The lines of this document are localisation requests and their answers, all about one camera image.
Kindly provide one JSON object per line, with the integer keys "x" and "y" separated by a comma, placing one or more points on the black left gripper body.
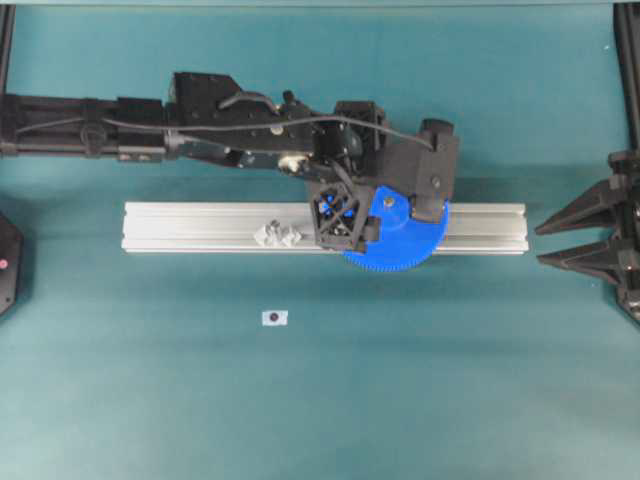
{"x": 625, "y": 166}

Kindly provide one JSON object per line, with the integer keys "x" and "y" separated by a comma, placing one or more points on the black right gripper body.
{"x": 424, "y": 174}

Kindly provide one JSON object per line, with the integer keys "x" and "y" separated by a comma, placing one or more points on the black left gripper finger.
{"x": 592, "y": 209}
{"x": 598, "y": 259}

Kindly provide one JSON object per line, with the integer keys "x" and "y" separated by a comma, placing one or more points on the large blue plastic gear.
{"x": 403, "y": 242}

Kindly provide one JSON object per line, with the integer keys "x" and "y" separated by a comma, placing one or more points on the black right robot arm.
{"x": 210, "y": 118}

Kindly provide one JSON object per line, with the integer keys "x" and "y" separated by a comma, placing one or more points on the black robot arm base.
{"x": 12, "y": 243}

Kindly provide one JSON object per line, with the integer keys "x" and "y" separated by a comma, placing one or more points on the small white marker sticker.
{"x": 274, "y": 318}

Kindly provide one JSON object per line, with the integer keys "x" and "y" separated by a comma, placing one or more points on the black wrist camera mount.
{"x": 338, "y": 188}

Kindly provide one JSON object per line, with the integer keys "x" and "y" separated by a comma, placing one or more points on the black right frame post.
{"x": 626, "y": 31}

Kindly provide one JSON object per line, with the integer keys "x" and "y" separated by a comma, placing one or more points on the black frame post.
{"x": 7, "y": 24}
{"x": 626, "y": 31}

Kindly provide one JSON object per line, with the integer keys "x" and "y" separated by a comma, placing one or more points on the silver aluminium extrusion rail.
{"x": 194, "y": 227}

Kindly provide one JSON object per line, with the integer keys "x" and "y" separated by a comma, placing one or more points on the black left frame post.
{"x": 7, "y": 24}

